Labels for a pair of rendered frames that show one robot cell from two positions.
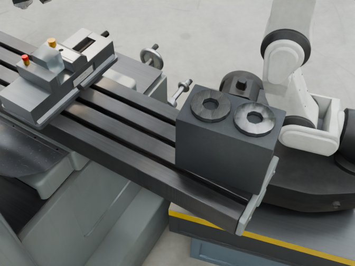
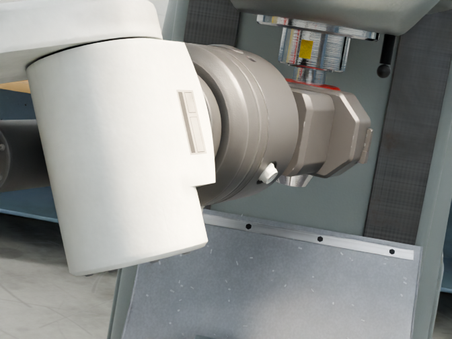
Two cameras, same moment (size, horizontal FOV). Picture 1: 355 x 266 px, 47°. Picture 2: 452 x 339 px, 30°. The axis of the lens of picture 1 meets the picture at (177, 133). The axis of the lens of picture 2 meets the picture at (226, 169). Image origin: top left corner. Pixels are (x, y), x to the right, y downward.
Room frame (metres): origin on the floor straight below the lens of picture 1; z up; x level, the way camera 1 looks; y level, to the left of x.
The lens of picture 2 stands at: (1.38, 0.09, 1.30)
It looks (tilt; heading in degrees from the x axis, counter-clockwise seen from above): 10 degrees down; 155
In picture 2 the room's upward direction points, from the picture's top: 9 degrees clockwise
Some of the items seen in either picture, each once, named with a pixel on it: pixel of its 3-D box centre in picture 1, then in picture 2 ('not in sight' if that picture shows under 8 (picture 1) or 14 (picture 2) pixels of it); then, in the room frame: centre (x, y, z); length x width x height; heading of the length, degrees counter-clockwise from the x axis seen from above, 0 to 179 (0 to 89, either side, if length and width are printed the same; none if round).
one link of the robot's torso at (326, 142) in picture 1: (309, 122); not in sight; (0.94, -0.47, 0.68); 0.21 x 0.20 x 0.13; 74
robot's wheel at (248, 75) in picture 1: (241, 90); not in sight; (1.27, -0.28, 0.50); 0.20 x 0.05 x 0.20; 74
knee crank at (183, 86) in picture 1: (178, 92); not in sight; (1.25, 0.00, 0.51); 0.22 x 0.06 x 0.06; 150
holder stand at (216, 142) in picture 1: (227, 138); not in sight; (0.59, -0.12, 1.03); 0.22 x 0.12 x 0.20; 68
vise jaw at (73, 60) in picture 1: (63, 54); not in sight; (0.89, 0.33, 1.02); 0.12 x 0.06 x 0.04; 58
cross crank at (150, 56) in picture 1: (147, 64); not in sight; (1.29, 0.13, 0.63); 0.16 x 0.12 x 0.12; 150
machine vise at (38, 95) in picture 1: (59, 68); not in sight; (0.87, 0.34, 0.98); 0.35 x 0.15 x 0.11; 148
